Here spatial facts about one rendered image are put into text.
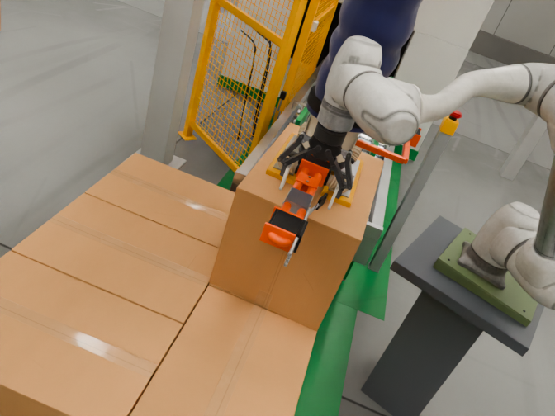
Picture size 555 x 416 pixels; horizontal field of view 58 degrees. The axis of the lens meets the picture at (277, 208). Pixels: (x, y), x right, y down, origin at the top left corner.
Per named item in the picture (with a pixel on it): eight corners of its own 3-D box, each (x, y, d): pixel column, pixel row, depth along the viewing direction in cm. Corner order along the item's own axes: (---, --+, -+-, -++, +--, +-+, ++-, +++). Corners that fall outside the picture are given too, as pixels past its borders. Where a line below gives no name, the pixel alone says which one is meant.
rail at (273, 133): (317, 78, 430) (324, 56, 420) (323, 80, 430) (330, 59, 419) (225, 204, 236) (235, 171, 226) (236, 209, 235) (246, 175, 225)
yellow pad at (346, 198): (337, 155, 187) (342, 144, 184) (362, 165, 186) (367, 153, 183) (320, 196, 158) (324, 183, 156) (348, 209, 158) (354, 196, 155)
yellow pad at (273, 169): (290, 136, 188) (294, 124, 185) (315, 146, 187) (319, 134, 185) (264, 174, 160) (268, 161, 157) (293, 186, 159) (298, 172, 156)
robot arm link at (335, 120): (326, 91, 121) (319, 113, 124) (320, 102, 113) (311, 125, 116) (362, 105, 120) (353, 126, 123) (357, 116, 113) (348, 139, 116)
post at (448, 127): (368, 262, 302) (445, 114, 248) (379, 267, 302) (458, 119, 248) (367, 268, 296) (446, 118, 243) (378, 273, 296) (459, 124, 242)
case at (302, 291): (263, 202, 220) (290, 121, 199) (348, 238, 216) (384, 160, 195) (208, 282, 170) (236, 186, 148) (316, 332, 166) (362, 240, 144)
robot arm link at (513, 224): (493, 241, 191) (528, 195, 179) (524, 275, 177) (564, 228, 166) (462, 238, 183) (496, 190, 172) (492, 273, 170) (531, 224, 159)
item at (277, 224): (269, 221, 121) (275, 205, 118) (297, 234, 120) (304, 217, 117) (258, 240, 114) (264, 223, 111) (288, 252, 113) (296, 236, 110)
